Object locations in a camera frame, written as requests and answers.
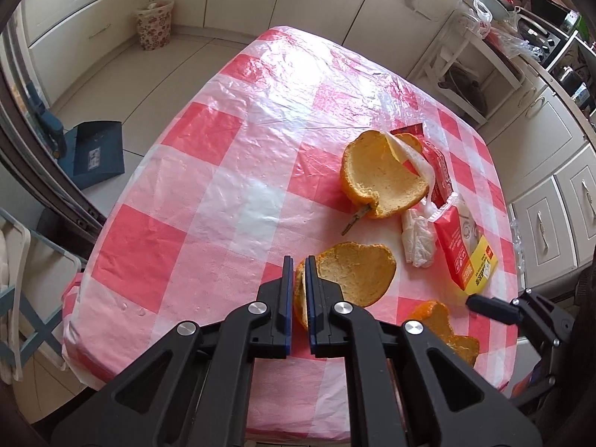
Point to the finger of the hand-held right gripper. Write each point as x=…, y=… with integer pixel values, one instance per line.
x=493, y=308

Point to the dark wok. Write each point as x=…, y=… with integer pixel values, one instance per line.
x=465, y=88

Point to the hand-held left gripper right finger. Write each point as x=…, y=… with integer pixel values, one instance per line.
x=321, y=316

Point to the red and yellow packet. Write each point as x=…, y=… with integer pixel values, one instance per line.
x=458, y=247

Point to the grey sliding door frame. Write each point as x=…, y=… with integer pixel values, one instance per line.
x=42, y=158

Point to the white trolley rack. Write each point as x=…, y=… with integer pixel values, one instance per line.
x=465, y=56

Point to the white and blue shelf rack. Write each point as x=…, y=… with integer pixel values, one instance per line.
x=32, y=298

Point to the white cabinet with panelled drawers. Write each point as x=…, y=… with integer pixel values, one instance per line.
x=549, y=186

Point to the floral waste bin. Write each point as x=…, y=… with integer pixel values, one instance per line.
x=153, y=25

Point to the red wrapper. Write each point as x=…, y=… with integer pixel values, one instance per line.
x=438, y=172

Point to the clear bag on drawer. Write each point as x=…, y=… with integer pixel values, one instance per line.
x=517, y=228

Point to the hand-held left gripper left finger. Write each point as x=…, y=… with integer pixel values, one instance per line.
x=279, y=309

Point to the steel kettle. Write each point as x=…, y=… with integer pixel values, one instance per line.
x=572, y=81

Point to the blue dustpan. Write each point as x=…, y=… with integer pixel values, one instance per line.
x=95, y=156

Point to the large orange pomelo peel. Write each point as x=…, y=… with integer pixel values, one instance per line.
x=377, y=172

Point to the red checked plastic tablecloth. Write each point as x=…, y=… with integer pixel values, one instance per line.
x=209, y=172

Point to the small orange pomelo peel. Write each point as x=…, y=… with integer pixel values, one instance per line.
x=435, y=323

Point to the white plastic bag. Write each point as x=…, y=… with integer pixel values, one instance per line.
x=419, y=242

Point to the white drawer cabinet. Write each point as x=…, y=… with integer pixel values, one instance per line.
x=88, y=4

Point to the brown stalk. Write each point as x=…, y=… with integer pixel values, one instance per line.
x=355, y=221

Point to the crumpled clear shopping bag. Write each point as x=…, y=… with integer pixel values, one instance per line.
x=505, y=32

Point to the black toaster oven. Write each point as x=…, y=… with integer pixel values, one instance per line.
x=547, y=39

